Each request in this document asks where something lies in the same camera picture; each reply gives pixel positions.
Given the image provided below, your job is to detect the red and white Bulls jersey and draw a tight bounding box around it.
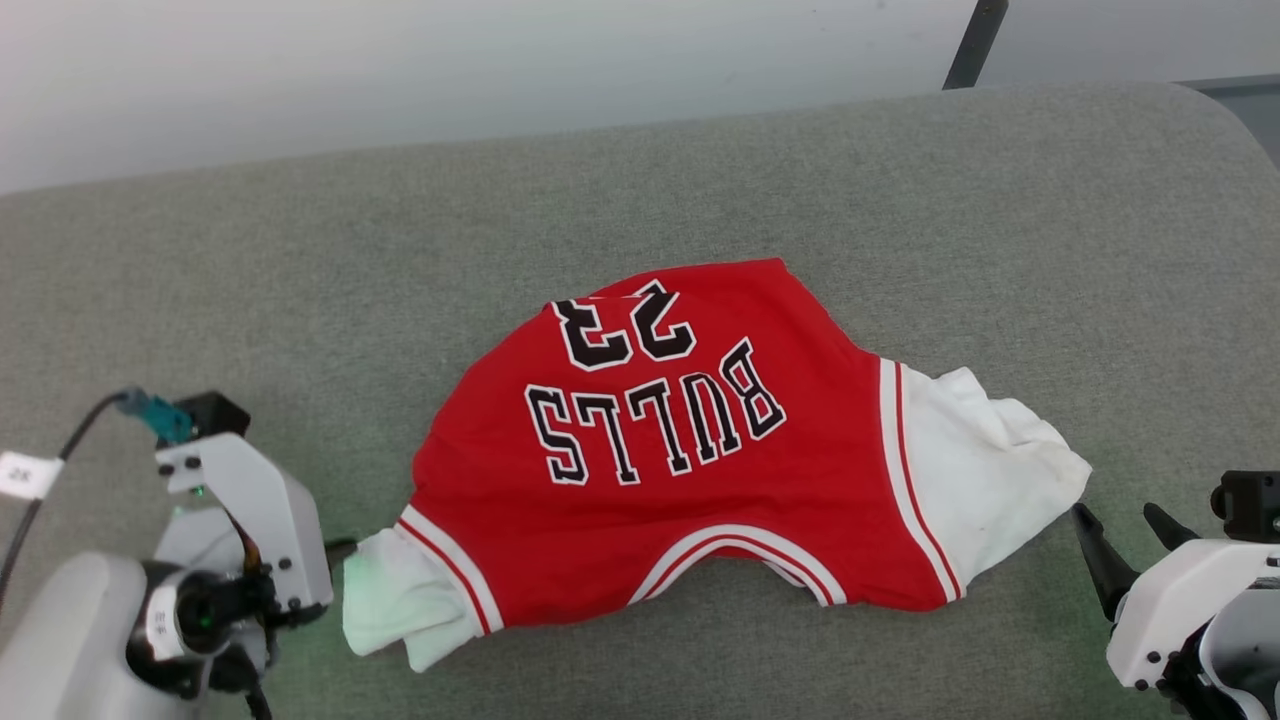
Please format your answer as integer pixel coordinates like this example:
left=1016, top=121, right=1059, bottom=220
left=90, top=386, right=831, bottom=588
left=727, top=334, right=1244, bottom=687
left=342, top=258, right=1093, bottom=673

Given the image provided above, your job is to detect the white cable label tag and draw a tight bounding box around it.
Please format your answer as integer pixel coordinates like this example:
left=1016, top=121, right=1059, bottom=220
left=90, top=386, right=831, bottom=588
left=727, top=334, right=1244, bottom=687
left=0, top=451, right=65, bottom=500

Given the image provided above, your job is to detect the teal left cable connector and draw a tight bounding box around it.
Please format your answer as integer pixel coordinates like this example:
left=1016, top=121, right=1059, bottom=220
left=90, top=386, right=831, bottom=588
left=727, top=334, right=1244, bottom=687
left=115, top=388, right=196, bottom=445

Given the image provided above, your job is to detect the black pole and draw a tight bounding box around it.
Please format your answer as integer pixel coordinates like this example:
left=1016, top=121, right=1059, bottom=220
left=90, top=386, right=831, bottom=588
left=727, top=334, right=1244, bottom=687
left=942, top=0, right=1009, bottom=91

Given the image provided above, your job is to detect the grey fabric sofa cushion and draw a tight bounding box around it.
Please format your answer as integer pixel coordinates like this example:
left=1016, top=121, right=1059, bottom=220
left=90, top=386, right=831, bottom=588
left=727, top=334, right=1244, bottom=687
left=0, top=82, right=1280, bottom=720

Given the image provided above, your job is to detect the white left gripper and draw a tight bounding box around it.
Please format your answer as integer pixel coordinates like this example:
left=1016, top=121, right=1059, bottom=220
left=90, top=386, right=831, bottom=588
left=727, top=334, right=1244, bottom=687
left=156, top=431, right=359, bottom=627

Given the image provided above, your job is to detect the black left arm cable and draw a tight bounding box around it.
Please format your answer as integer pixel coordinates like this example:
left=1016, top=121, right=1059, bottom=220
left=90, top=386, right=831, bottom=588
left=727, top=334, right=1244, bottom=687
left=0, top=390, right=136, bottom=613

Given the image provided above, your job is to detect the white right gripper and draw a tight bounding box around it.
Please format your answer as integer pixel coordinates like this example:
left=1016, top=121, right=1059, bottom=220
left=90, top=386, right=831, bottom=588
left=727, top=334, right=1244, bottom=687
left=1071, top=502, right=1280, bottom=692

